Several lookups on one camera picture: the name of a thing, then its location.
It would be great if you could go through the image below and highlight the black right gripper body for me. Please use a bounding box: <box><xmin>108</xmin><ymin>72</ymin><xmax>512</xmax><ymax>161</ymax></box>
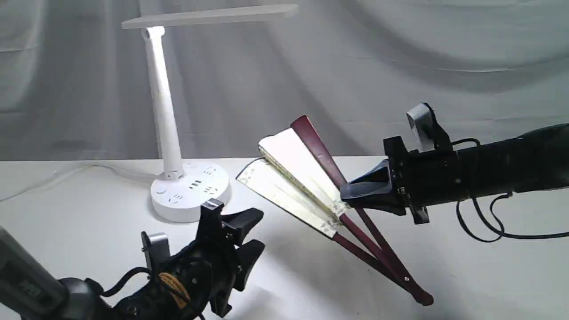
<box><xmin>384</xmin><ymin>136</ymin><xmax>469</xmax><ymax>224</ymax></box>

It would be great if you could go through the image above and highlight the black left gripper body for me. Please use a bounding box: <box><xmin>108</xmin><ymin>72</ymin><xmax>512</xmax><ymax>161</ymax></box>
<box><xmin>148</xmin><ymin>199</ymin><xmax>238</xmax><ymax>318</ymax></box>

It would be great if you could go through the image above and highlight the paper folding fan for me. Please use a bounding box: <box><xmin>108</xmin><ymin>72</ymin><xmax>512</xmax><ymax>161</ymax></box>
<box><xmin>236</xmin><ymin>115</ymin><xmax>434</xmax><ymax>306</ymax></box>

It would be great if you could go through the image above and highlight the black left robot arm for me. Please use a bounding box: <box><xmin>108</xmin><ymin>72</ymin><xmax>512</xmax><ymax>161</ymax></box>
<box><xmin>1</xmin><ymin>199</ymin><xmax>265</xmax><ymax>320</ymax></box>

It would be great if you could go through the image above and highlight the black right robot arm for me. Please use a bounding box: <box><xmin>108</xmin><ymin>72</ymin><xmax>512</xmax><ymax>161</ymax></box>
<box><xmin>340</xmin><ymin>124</ymin><xmax>569</xmax><ymax>224</ymax></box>

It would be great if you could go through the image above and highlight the white desk lamp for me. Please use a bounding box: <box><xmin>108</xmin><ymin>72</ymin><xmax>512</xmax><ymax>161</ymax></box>
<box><xmin>121</xmin><ymin>4</ymin><xmax>299</xmax><ymax>223</ymax></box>

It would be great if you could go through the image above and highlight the grey backdrop cloth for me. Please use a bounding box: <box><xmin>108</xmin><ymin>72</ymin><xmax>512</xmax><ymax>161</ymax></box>
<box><xmin>0</xmin><ymin>0</ymin><xmax>569</xmax><ymax>161</ymax></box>

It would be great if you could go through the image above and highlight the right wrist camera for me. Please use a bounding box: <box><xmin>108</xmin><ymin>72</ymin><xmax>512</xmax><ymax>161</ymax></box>
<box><xmin>406</xmin><ymin>103</ymin><xmax>453</xmax><ymax>152</ymax></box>

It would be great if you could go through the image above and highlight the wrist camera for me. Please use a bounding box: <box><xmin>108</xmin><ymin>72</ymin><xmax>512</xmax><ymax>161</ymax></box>
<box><xmin>140</xmin><ymin>232</ymin><xmax>171</xmax><ymax>271</ymax></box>
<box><xmin>406</xmin><ymin>103</ymin><xmax>453</xmax><ymax>152</ymax></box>

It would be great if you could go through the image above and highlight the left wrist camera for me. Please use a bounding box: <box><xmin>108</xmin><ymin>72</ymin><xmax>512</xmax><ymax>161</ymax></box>
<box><xmin>140</xmin><ymin>232</ymin><xmax>171</xmax><ymax>271</ymax></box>

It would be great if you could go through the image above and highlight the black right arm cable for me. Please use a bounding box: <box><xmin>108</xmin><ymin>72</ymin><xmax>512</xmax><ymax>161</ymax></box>
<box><xmin>451</xmin><ymin>138</ymin><xmax>569</xmax><ymax>243</ymax></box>

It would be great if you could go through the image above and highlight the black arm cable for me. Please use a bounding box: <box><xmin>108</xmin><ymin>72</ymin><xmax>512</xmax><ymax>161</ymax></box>
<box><xmin>451</xmin><ymin>138</ymin><xmax>569</xmax><ymax>243</ymax></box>
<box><xmin>100</xmin><ymin>266</ymin><xmax>207</xmax><ymax>320</ymax></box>

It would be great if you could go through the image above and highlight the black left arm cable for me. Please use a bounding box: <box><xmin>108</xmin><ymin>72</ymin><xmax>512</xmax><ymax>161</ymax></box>
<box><xmin>100</xmin><ymin>266</ymin><xmax>207</xmax><ymax>320</ymax></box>

